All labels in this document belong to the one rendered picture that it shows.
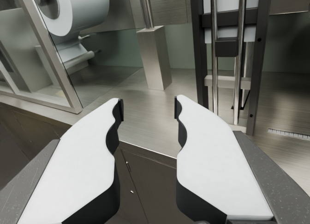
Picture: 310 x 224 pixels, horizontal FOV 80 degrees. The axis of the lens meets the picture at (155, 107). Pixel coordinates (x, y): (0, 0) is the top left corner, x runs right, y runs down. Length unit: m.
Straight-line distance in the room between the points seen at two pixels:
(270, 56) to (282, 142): 0.48
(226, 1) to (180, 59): 0.63
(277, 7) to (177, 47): 0.47
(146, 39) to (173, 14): 0.27
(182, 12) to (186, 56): 0.22
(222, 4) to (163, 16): 0.59
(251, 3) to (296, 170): 0.38
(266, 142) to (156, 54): 0.52
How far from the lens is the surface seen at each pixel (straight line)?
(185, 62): 1.09
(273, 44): 0.97
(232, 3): 0.51
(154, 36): 0.81
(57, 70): 0.84
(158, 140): 0.60
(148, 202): 0.95
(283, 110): 0.73
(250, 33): 0.52
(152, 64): 0.86
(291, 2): 0.93
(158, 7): 1.08
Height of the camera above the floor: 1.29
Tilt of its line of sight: 31 degrees down
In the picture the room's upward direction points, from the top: 12 degrees counter-clockwise
